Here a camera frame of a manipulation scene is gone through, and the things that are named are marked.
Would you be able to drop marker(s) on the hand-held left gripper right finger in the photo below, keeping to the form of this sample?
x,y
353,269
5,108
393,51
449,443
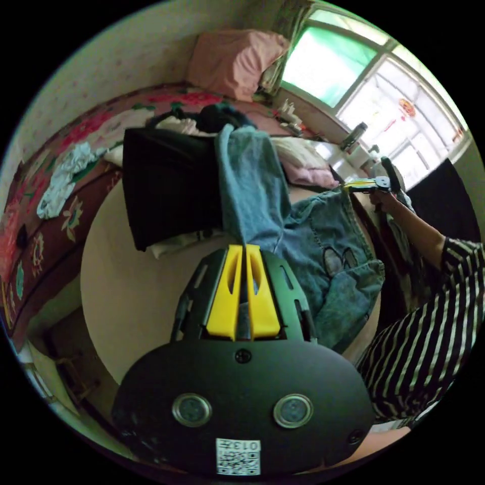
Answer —
x,y
263,307

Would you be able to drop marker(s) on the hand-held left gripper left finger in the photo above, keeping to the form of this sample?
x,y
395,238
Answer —
x,y
224,303

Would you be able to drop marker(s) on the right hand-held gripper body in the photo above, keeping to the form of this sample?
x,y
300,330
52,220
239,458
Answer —
x,y
380,185

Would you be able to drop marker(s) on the blue denim jacket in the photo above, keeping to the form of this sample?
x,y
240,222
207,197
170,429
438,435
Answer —
x,y
257,189

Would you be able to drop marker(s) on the person's right forearm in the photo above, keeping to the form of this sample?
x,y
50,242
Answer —
x,y
420,235

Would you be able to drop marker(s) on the person's right hand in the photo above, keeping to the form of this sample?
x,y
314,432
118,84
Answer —
x,y
384,206

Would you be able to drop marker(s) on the person's left hand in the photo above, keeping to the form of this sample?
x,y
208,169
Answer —
x,y
379,443

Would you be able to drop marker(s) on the dark bottle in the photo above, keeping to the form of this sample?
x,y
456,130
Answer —
x,y
355,135

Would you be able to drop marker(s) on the pink and white blanket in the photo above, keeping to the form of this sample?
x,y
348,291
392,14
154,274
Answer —
x,y
303,161

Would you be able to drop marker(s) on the window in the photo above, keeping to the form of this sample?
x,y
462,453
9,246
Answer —
x,y
379,87

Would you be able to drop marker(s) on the beige folding board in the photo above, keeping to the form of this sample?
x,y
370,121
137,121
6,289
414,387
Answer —
x,y
125,284

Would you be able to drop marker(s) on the pile of clothes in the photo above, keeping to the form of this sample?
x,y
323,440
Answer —
x,y
170,182

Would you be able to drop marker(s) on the person's body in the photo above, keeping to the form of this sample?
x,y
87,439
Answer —
x,y
428,326

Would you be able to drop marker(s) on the patterned curtain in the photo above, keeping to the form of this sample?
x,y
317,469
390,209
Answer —
x,y
290,34

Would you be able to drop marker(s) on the pink folded quilt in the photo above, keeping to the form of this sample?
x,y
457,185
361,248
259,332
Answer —
x,y
235,64

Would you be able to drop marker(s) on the bed with red floral sheet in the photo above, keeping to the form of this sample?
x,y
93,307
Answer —
x,y
45,242

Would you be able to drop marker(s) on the light blue crumpled garment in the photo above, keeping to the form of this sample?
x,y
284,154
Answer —
x,y
60,182

